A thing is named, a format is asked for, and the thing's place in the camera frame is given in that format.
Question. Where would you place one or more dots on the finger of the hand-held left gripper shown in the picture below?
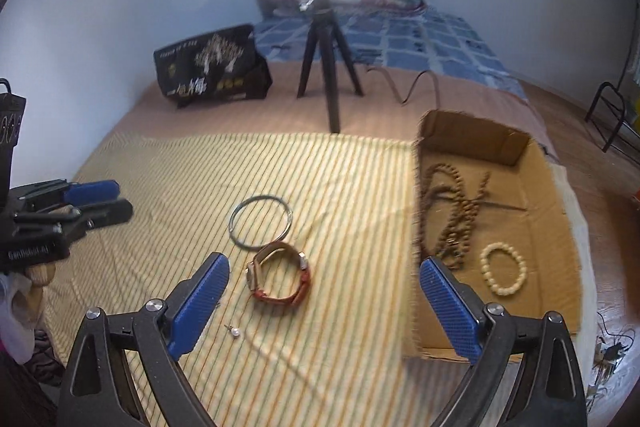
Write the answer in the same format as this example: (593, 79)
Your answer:
(107, 213)
(92, 192)

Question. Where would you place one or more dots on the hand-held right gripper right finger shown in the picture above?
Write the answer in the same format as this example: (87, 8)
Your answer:
(450, 312)

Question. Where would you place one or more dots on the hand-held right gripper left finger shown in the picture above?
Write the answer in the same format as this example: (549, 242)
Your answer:
(197, 302)

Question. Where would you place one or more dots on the pearl stud earring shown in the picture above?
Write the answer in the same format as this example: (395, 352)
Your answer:
(235, 332)

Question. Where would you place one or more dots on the thin metal bangle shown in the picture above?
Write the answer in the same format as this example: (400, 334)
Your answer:
(235, 227)

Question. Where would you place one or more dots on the cardboard box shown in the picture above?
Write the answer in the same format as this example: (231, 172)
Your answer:
(540, 227)

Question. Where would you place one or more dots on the person's left hand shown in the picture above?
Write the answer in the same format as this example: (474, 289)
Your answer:
(41, 275)

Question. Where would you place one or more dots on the white and pink clothing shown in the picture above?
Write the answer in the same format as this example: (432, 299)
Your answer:
(17, 327)

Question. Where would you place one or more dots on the yellow striped cloth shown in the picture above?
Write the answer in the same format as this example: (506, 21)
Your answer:
(325, 367)

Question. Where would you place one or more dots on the brown bed sheet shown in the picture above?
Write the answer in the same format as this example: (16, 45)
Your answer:
(210, 117)

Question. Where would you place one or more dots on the black tree print bag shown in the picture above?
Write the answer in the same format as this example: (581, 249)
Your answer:
(215, 62)

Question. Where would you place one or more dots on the black metal rack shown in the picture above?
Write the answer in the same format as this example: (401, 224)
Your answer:
(607, 117)

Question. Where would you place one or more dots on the black tripod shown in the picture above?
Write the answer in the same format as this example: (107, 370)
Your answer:
(327, 72)

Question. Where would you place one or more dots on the blue checked blanket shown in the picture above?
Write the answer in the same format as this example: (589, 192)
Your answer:
(430, 42)

